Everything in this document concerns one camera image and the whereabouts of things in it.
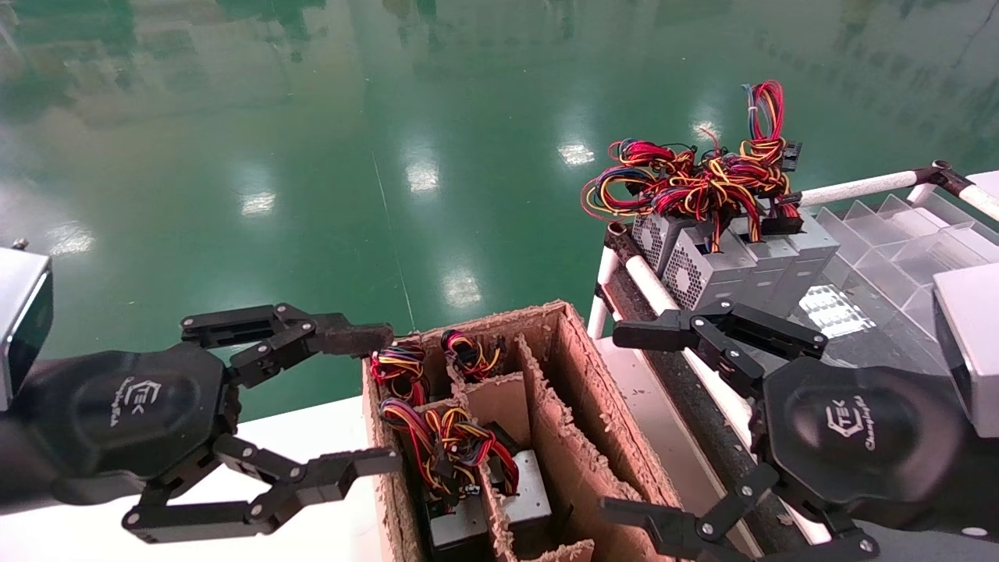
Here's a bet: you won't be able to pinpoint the wire harness pile on table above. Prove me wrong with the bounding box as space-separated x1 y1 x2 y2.
738 78 841 317

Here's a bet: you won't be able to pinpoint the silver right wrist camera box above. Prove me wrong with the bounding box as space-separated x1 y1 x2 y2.
933 264 999 439

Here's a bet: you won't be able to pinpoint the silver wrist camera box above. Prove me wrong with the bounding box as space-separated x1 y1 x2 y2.
933 264 999 439
0 247 54 411

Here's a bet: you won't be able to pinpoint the brown cardboard box with dividers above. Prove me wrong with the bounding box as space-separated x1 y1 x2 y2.
361 299 689 562

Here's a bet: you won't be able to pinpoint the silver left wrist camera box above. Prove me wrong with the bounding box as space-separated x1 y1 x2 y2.
0 247 54 411

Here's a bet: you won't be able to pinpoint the white pipe rack frame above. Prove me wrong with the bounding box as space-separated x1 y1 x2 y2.
585 160 999 547

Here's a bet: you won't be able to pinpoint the red yellow wire bundle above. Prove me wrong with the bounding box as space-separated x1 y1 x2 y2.
581 139 695 276

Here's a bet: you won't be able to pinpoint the wire harnesses inside box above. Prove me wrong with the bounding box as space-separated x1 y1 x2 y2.
441 329 506 383
369 343 430 407

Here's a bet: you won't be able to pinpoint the grey power supply with cables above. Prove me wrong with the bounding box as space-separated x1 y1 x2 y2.
699 129 805 313
437 406 555 525
652 152 756 313
380 398 491 557

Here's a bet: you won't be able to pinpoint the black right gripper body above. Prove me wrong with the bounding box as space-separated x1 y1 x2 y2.
753 357 984 539

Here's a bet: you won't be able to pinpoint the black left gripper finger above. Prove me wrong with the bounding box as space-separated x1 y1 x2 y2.
181 303 395 389
123 433 403 545

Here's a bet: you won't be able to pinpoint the clear plastic divider tray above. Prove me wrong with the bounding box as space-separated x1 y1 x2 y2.
792 191 999 375

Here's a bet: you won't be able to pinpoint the black rough rack strip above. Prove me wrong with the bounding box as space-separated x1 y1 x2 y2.
605 226 816 557

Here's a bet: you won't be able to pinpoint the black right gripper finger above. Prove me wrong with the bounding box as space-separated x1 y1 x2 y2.
599 461 879 562
613 301 828 399

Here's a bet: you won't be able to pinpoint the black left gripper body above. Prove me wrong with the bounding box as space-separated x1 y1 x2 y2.
16 342 240 506

